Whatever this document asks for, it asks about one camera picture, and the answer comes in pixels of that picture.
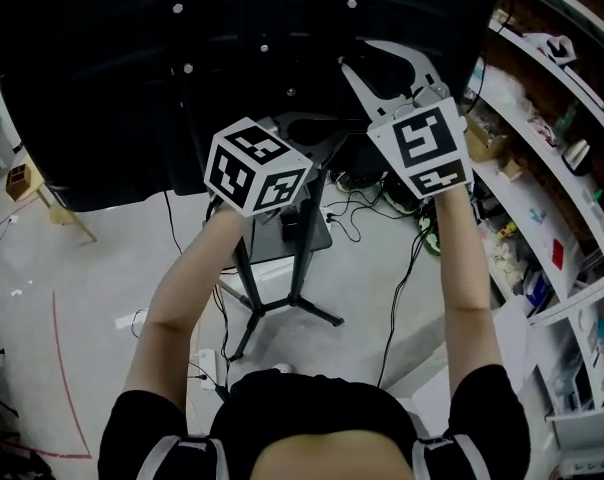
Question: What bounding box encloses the wooden stool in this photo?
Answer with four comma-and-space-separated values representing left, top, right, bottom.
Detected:
34, 185, 99, 245

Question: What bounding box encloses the black television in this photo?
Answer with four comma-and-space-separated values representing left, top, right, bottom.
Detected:
0, 0, 506, 214

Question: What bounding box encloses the small wooden box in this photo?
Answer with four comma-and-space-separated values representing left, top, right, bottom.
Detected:
5, 163, 46, 203

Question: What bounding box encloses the small black box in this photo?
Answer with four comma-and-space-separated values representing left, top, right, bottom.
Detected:
280, 206, 302, 243

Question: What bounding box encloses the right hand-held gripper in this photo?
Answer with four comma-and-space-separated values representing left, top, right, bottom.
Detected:
338, 40, 474, 200

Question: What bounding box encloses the person's right forearm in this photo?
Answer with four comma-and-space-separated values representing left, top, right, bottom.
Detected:
431, 185, 507, 387

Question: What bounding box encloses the person's left grey shoulder strap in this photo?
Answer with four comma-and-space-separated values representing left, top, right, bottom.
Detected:
135, 432, 228, 480

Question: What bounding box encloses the person's left forearm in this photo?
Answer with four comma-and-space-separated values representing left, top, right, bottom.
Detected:
121, 202, 248, 399

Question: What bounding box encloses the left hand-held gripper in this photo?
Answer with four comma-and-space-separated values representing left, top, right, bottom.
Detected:
204, 111, 353, 217

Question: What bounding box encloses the white shelving unit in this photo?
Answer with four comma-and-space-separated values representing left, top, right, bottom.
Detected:
461, 0, 604, 474

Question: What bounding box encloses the person's right grey shoulder strap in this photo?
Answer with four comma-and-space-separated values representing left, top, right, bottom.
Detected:
410, 432, 493, 480

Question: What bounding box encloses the black TV stand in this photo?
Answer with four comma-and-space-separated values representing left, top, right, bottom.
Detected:
169, 0, 371, 364

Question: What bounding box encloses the person's black shirt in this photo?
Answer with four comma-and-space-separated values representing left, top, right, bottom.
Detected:
97, 365, 532, 480

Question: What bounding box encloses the person's grey shoulder strap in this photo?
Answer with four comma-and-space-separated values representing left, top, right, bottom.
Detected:
410, 432, 493, 480
135, 432, 228, 480

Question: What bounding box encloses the white and black cap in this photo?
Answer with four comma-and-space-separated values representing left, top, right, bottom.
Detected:
524, 31, 579, 68

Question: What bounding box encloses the large cardboard box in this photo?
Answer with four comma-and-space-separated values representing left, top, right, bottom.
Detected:
463, 116, 509, 163

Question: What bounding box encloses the black and green helmet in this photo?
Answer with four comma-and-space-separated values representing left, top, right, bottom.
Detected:
415, 212, 444, 258
381, 180, 426, 215

